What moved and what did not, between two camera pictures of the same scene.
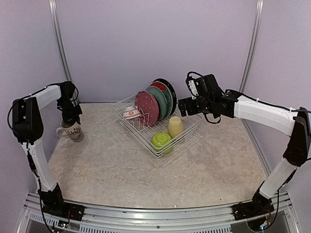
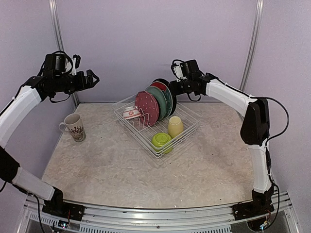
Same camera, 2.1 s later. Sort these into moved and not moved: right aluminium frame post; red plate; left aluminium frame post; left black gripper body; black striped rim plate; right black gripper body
Moved: right black gripper body; left black gripper body
Not moved: left aluminium frame post; red plate; black striped rim plate; right aluminium frame post
